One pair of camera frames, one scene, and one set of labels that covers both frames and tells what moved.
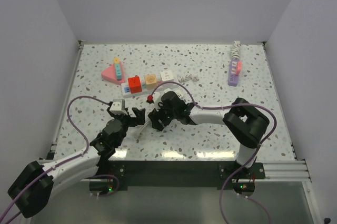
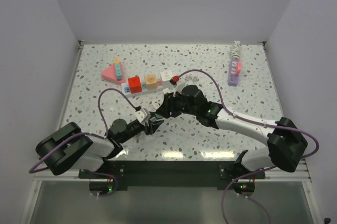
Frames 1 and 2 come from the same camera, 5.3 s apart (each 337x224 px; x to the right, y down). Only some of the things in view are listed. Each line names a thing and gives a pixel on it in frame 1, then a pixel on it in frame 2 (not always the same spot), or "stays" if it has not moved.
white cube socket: (167, 75) stays
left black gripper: (138, 119) -> (152, 125)
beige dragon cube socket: (151, 81) stays
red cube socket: (135, 84) stays
